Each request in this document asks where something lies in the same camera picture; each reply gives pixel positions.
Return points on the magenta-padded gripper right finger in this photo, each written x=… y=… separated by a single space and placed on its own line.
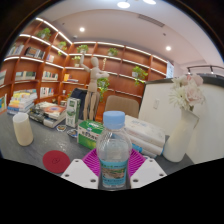
x=148 y=172

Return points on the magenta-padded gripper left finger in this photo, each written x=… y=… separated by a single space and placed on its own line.
x=78 y=173

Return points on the clear blue-capped water bottle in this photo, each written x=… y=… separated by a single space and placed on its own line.
x=114 y=150

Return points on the flat round red coaster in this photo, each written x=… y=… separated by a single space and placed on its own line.
x=56 y=161

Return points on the white book stack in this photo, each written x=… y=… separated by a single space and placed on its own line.
x=145 y=133

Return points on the small printed sticker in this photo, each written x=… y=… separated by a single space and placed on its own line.
x=72 y=133
x=61 y=127

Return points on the green tissue box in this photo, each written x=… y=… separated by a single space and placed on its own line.
x=87 y=133

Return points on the white ceramic jug vase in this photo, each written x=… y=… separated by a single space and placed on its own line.
x=180 y=136

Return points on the tall green-white carton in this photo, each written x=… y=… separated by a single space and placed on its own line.
x=72 y=111

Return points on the dark magazine stack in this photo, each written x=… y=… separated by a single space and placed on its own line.
x=48 y=113

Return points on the cream ribbed cup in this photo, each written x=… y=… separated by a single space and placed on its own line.
x=22 y=130

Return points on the beige upholstered chair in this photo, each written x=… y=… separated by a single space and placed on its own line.
x=121 y=105

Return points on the dark blue chair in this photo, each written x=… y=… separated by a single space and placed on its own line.
x=78 y=100

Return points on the pink and white flowers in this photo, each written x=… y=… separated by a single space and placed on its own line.
x=188 y=91

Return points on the colourful book stack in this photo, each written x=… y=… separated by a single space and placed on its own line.
x=21 y=101

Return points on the wooden artist mannequin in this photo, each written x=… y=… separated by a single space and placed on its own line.
x=94 y=80

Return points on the wooden shelf unit with books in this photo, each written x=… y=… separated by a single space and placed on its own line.
x=126 y=78

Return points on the ceiling air vent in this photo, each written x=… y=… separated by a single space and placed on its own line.
x=151 y=20

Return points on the ceiling lights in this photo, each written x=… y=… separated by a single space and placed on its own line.
x=123 y=4

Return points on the white wall switch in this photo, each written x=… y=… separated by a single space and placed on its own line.
x=156 y=104

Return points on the white wall notice board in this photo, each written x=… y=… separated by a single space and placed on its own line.
x=170 y=70

